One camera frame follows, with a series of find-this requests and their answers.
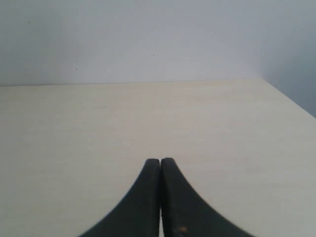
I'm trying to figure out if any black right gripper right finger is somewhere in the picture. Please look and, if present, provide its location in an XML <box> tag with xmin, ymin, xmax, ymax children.
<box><xmin>160</xmin><ymin>158</ymin><xmax>251</xmax><ymax>237</ymax></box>

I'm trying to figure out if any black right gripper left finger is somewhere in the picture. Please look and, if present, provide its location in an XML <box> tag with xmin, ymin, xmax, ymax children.
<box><xmin>82</xmin><ymin>158</ymin><xmax>160</xmax><ymax>237</ymax></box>

